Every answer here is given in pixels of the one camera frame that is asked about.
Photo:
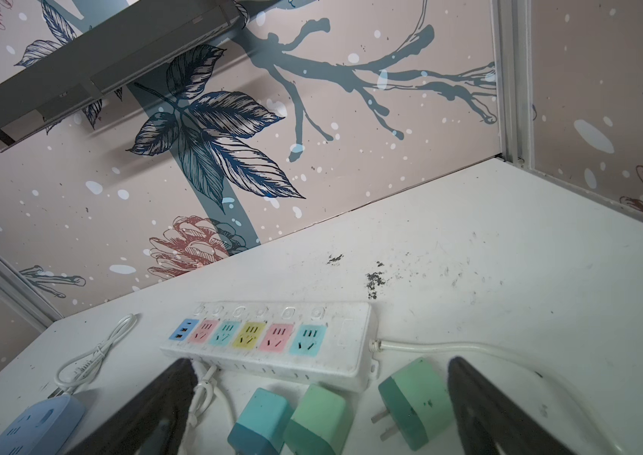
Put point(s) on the teal charger near strip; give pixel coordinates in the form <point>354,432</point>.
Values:
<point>260,427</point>

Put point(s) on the green charger right of strip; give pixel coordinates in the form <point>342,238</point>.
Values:
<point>416,398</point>

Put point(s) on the light green charger near strip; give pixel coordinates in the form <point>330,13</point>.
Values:
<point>320,424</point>

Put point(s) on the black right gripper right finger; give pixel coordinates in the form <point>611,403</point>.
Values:
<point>489,422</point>

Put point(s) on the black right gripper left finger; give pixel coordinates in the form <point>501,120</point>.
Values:
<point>153,422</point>

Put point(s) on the white long power strip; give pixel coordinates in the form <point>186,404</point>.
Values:
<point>327,344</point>

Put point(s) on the black hanging basket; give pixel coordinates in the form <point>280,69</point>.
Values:
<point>70,72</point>

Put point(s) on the blue square power strip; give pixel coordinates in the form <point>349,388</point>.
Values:
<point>43,428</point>

